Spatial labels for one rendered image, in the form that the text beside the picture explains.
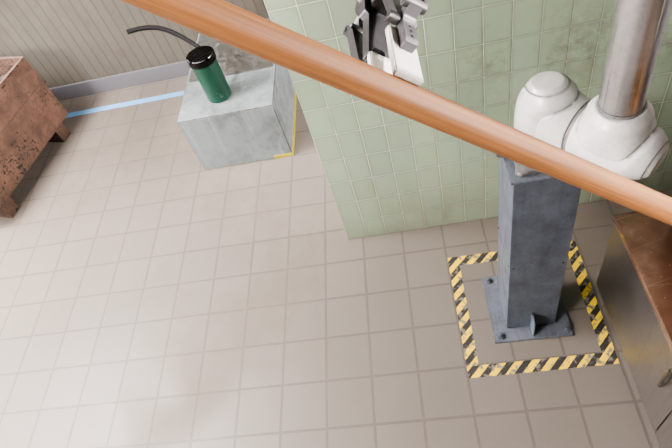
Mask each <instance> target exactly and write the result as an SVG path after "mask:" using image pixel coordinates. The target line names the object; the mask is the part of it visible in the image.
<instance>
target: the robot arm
mask: <svg viewBox="0 0 672 448"><path fill-rule="evenodd" d="M671 6H672V0H616V1H615V7H614V13H613V18H612V24H611V30H610V36H609V41H608V47H607V53H606V59H605V64H604V70H603V76H602V82H601V87H600V93H599V95H597V96H596V97H594V98H593V99H592V100H590V99H589V98H588V97H586V96H585V95H584V94H583V93H582V92H581V91H579V90H578V87H577V85H576V84H575V82H574V81H573V80H572V79H571V78H569V77H568V76H567V75H565V74H563V73H559V72H556V71H544V72H541V73H538V74H536V75H535V76H533V77H532V78H531V79H530V80H529V81H528V82H527V84H526V85H525V86H524V87H523V88H522V90H521V91H520V93H519V96H518V98H517V102H516V106H515V112H514V128H515V129H517V130H519V131H522V132H524V133H526V134H528V135H531V136H533V137H535V138H538V139H540V140H542V141H544V142H547V143H549V144H551V145H553V146H556V147H558V148H560V149H562V150H565V151H567V152H569V153H572V154H574V155H576V156H578V157H581V158H583V159H585V160H587V161H590V162H592V163H594V164H597V165H599V166H601V167H603V168H606V169H608V170H610V171H612V172H615V173H617V174H619V175H621V176H624V177H626V178H628V179H632V180H640V179H642V178H648V177H650V176H651V175H652V174H653V173H654V172H655V171H656V169H657V168H658V167H659V165H660V164H661V163H662V161H663V160H664V158H665V157H666V155H667V153H668V151H669V149H670V146H669V139H668V137H667V135H666V133H665V131H664V130H663V129H662V128H661V127H659V126H657V122H656V118H655V112H654V108H653V106H652V104H651V103H650V102H649V101H648V100H647V99H646V98H647V94H648V90H649V87H650V83H651V79H652V75H653V72H654V68H655V64H656V60H657V57H658V53H659V49H660V45H661V42H662V38H663V35H664V32H665V29H666V25H667V21H668V18H669V14H670V10H671ZM427 10H428V0H356V7H355V13H356V15H357V18H356V20H355V22H354V23H351V24H350V26H349V25H346V26H345V28H344V30H343V35H344V36H346V37H347V40H348V45H349V50H350V55H351V56H352V57H354V58H356V59H358V60H361V61H363V62H365V63H367V64H370V65H372V66H374V67H377V68H379V69H381V70H383V71H386V72H388V73H390V74H392V75H394V76H396V77H398V78H401V79H403V80H405V81H408V82H410V83H412V84H414V85H417V86H421V84H422V83H423V82H424V81H423V76H422V72H421V67H420V63H419V59H418V54H417V50H416V48H417V47H418V43H419V40H418V36H417V32H416V30H417V27H418V22H417V18H418V16H419V14H420V15H422V16H423V15H424V14H425V13H426V12H427ZM390 23H391V24H393V25H395V27H393V26H391V25H389V24H390ZM389 56H390V59H389Z"/></svg>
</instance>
